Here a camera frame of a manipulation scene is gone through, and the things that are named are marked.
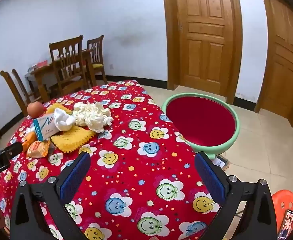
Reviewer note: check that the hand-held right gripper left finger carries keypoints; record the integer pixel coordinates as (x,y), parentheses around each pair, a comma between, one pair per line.
(74,177)

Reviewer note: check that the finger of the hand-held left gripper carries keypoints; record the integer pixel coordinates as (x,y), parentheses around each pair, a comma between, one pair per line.
(12,150)

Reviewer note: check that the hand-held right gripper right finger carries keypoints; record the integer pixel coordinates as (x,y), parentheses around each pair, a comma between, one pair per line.
(211,177)

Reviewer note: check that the orange snack packet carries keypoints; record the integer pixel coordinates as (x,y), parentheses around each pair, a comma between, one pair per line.
(37,149)

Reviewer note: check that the clear plastic wrapper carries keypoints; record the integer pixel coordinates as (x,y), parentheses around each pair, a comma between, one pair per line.
(30,130)

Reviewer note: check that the blue and white medicine box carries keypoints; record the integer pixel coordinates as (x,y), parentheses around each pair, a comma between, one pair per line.
(45,127)

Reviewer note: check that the red basin with green rim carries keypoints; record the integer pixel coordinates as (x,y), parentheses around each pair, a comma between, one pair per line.
(201,122)

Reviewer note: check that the white cloth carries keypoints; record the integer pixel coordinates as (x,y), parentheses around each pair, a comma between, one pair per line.
(62,121)

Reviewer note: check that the cream tissue ball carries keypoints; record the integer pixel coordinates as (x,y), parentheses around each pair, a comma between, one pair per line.
(92,116)

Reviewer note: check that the cardboard box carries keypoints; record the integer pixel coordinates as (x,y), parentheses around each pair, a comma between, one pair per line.
(222,162)

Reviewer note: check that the yellow waffle sponge cloth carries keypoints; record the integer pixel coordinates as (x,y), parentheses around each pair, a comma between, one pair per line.
(71,138)

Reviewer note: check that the orange egg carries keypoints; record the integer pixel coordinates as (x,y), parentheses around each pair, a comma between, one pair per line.
(35,110)

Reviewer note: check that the yellow flat cloth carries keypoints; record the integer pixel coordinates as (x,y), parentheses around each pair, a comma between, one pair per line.
(52,108)

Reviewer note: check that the curved-back wooden chair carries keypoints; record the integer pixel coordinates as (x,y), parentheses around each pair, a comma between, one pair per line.
(12,90)
(21,82)

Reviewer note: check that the red smiley flower tablecloth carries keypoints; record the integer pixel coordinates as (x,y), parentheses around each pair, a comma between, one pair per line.
(136,160)

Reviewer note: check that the orange plastic stool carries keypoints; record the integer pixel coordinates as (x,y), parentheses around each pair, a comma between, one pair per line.
(286,200)

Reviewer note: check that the wooden dining table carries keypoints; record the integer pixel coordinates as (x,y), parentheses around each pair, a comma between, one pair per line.
(42,75)

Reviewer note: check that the smartphone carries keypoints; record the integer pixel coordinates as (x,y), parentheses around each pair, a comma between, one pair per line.
(287,223)

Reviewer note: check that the red book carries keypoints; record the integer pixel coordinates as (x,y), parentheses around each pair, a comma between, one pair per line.
(40,64)

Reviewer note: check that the tall-back wooden chair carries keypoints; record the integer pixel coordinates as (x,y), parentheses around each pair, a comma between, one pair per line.
(66,60)

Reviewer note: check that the wooden chair with yellow cushion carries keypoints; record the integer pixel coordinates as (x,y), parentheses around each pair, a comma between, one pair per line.
(96,55)

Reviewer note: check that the plain-framed wooden door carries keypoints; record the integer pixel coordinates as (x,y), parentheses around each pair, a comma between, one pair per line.
(284,55)

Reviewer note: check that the panelled wooden door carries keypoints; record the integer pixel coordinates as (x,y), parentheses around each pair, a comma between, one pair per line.
(204,35)

